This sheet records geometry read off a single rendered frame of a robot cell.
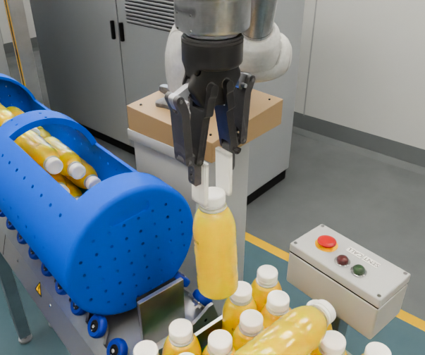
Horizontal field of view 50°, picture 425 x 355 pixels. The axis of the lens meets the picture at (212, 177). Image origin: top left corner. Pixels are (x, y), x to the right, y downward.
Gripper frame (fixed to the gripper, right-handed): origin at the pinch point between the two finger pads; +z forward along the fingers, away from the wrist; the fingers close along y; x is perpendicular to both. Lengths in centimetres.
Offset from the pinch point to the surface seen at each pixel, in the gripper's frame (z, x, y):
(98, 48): 57, -257, -114
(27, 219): 19.8, -36.2, 16.5
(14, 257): 46, -61, 16
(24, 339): 133, -115, 11
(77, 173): 24, -53, -2
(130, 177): 10.5, -22.9, 0.5
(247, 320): 25.7, 6.1, -2.4
